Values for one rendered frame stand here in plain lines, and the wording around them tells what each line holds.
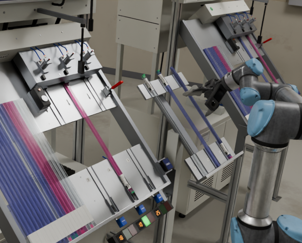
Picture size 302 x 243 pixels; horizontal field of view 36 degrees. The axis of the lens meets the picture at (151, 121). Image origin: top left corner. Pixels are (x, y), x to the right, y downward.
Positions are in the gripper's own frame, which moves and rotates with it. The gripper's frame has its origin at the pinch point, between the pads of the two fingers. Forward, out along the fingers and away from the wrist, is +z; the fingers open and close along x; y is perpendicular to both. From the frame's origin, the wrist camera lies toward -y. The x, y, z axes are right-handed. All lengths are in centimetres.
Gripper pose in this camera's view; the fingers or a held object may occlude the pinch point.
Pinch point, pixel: (193, 106)
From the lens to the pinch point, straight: 207.7
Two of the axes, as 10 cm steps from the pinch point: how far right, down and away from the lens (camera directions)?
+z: -6.7, 4.2, 6.1
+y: 2.4, -6.6, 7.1
